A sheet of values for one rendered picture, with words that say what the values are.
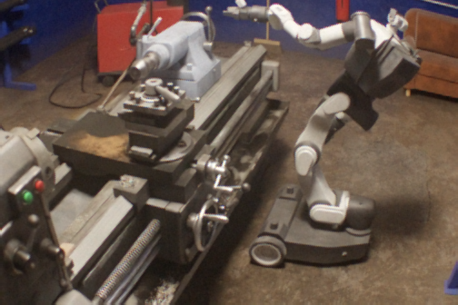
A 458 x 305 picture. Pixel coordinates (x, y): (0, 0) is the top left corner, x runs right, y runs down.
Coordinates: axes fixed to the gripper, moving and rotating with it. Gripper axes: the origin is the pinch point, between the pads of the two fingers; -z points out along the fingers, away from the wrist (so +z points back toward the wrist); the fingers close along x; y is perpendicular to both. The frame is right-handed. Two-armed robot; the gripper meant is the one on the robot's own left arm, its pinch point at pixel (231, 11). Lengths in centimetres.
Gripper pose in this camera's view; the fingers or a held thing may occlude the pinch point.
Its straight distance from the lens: 246.1
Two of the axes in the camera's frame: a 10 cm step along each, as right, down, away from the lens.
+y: -0.3, -8.4, -5.4
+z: 9.4, 1.6, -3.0
